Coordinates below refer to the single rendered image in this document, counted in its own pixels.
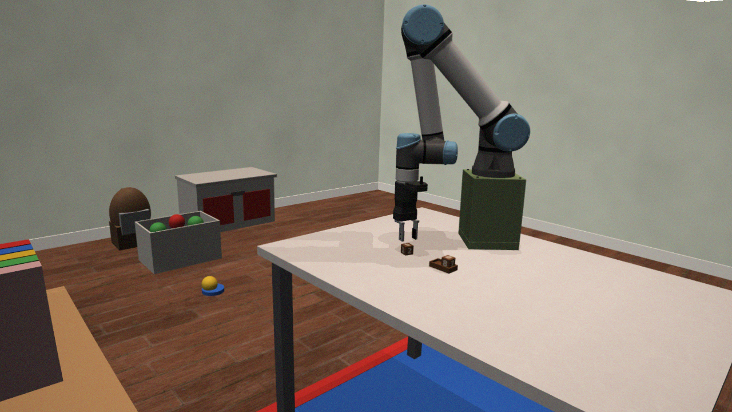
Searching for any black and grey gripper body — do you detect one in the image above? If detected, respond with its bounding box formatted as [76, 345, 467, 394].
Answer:
[393, 169, 428, 221]

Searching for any brown wooden number cube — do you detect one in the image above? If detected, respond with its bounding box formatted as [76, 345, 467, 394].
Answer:
[441, 255, 456, 268]
[401, 243, 413, 256]

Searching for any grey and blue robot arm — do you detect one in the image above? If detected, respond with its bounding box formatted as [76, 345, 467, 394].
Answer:
[396, 5, 530, 178]

